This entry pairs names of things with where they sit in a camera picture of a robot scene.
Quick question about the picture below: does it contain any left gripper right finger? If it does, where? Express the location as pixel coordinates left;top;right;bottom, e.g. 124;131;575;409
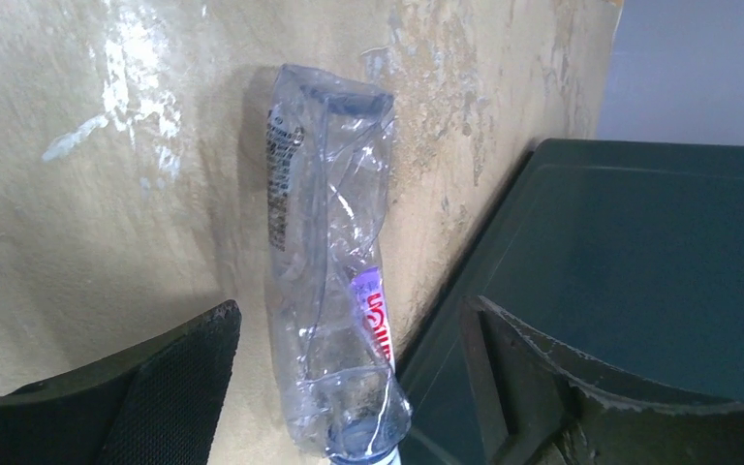
459;296;744;464

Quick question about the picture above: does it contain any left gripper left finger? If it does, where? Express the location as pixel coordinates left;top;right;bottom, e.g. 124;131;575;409
0;300;241;464

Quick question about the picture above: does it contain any crushed clear bottle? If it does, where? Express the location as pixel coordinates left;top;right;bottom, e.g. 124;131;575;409
265;64;412;464

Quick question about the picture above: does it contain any dark green plastic bin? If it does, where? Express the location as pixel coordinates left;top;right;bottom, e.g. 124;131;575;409
400;139;744;464

